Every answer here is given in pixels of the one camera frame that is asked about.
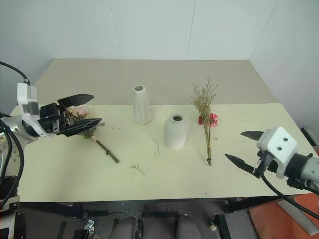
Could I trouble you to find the silver robot body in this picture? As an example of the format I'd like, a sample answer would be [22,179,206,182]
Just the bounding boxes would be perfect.
[0,135,26,239]

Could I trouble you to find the orange floor mat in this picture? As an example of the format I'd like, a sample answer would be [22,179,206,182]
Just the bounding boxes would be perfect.
[247,193,319,239]

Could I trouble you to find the round shouldered white vase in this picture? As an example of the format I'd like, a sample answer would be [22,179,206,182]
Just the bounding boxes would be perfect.
[163,111,189,151]

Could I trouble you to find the dried bouquet with red flowers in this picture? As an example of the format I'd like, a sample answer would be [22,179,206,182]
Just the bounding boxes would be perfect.
[191,76,220,166]

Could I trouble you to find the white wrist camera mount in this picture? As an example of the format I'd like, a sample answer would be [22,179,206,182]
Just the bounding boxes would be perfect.
[256,126,299,180]
[16,82,48,137]

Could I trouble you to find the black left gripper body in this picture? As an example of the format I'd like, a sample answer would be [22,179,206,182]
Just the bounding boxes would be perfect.
[38,103,73,136]

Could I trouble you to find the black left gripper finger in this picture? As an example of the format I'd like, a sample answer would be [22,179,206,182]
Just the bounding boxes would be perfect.
[57,94,95,108]
[61,118,103,137]

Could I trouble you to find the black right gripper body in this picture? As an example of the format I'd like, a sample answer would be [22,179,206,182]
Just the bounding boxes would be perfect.
[253,148,279,174]

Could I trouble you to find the pink rose bouquet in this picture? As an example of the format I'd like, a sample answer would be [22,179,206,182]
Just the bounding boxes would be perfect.
[65,105,121,164]

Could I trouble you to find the dark grey rounded shape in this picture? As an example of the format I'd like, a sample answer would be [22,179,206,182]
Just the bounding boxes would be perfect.
[116,216,145,239]

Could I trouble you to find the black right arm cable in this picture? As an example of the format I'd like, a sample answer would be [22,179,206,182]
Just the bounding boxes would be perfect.
[258,150,319,221]

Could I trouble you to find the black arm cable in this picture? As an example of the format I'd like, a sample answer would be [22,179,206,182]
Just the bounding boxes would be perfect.
[258,150,319,221]
[0,61,31,85]

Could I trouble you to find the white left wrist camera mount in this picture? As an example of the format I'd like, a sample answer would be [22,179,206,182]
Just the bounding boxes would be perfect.
[16,82,48,137]

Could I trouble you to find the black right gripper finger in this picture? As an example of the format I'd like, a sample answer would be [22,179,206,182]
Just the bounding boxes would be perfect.
[240,130,265,142]
[224,153,261,179]

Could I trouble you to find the black table frame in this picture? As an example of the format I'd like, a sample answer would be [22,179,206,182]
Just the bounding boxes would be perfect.
[14,195,282,221]

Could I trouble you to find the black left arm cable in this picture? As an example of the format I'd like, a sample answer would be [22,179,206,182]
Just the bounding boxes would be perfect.
[0,61,31,85]

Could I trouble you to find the tall conical white vase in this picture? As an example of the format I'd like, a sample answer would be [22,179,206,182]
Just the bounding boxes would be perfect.
[132,84,154,124]

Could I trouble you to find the small dried twig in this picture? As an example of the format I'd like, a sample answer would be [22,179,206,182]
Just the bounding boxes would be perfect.
[130,163,146,177]
[152,135,161,157]

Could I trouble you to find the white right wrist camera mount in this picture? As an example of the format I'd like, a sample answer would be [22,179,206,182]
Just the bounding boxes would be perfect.
[256,126,299,180]

